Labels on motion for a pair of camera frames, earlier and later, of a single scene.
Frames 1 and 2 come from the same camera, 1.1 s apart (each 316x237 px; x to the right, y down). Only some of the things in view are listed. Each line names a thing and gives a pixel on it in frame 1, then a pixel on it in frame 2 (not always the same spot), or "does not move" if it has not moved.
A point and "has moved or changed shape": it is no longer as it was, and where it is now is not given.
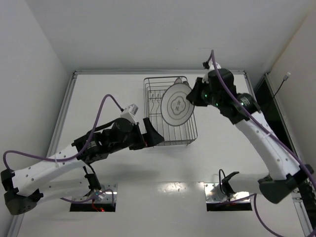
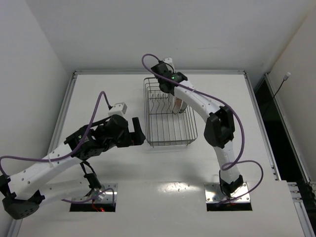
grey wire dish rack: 168,106 does not move
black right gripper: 197,90 to 162,82
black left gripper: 140,136 to 132,135
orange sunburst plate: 178,80 has moved or changed shape
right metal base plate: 214,194 does not move
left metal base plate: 104,198 does not move
